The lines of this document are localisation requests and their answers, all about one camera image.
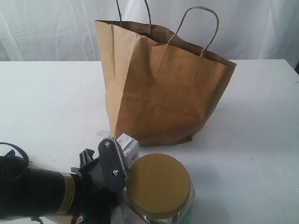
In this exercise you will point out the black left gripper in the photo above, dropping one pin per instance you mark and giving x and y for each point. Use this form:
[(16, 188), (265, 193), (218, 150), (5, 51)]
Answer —
[(96, 202)]

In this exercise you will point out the small white blue milk carton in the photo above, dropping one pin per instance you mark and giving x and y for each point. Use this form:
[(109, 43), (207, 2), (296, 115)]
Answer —
[(130, 148)]

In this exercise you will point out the clear jar with yellow lid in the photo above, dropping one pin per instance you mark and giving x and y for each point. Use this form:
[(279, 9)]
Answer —
[(159, 191)]

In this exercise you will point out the brown paper bag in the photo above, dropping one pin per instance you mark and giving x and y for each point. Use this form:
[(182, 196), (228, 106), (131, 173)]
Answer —
[(160, 89)]

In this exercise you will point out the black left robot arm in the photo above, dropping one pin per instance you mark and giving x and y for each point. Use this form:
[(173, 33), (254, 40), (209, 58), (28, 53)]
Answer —
[(36, 193)]

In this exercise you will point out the spaghetti packet with Italian flag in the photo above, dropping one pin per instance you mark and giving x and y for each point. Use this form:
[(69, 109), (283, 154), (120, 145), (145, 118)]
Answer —
[(54, 218)]

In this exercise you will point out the clear tape piece on table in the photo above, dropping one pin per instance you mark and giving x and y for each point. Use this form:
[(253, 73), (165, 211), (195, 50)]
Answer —
[(103, 134)]

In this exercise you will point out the white backdrop curtain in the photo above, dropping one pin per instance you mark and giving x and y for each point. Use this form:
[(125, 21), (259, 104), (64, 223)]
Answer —
[(64, 30)]

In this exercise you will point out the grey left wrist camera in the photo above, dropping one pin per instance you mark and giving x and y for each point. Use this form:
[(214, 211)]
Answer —
[(113, 164)]

